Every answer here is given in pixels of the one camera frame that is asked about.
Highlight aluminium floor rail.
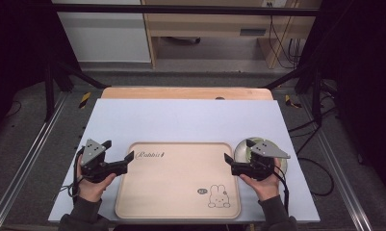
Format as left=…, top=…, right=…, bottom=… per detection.
left=0, top=91, right=70, bottom=231
left=298, top=95, right=376, bottom=231

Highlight white table board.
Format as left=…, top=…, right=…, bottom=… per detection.
left=47, top=98, right=322, bottom=224

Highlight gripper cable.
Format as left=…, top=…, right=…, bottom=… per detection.
left=271, top=166, right=292, bottom=217
left=59, top=146, right=86, bottom=206

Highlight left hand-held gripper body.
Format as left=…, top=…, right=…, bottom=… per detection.
left=79, top=138, right=118, bottom=184

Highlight yellow black tape strip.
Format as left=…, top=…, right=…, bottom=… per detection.
left=78, top=91, right=92, bottom=110
left=283, top=93, right=303, bottom=110

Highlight pale green bowl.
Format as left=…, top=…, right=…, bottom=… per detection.
left=233, top=137, right=290, bottom=181

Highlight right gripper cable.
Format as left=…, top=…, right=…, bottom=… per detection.
left=271, top=166, right=292, bottom=217

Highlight black curtain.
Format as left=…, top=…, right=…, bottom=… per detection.
left=0, top=0, right=81, bottom=133
left=304, top=0, right=386, bottom=196

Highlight wooden table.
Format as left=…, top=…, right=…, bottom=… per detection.
left=100, top=86, right=274, bottom=101

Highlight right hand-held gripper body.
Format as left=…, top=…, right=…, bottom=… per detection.
left=230, top=141, right=292, bottom=182

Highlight person's right hand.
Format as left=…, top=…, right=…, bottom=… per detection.
left=239, top=158, right=282, bottom=203

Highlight wooden tray with rabbit print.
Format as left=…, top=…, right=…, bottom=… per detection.
left=115, top=141, right=242, bottom=220

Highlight black crossbar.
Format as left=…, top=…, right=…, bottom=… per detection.
left=54, top=3, right=321, bottom=17

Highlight person's left hand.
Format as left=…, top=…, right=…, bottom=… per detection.
left=76, top=163, right=117, bottom=204

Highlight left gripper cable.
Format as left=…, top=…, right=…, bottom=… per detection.
left=59, top=146, right=86, bottom=206

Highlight white cabinet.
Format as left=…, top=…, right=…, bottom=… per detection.
left=51, top=0, right=152, bottom=64

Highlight wooden desk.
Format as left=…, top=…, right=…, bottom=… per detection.
left=141, top=0, right=323, bottom=70

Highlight hanging black cables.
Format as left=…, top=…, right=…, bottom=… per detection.
left=268, top=13, right=303, bottom=70

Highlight black metal stand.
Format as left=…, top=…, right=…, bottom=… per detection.
left=262, top=62, right=323, bottom=127
left=43, top=56, right=109, bottom=122

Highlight black looped floor cable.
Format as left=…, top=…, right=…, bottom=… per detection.
left=296, top=156, right=336, bottom=197

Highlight thin black floor cable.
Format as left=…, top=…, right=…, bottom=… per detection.
left=3, top=99, right=23, bottom=120

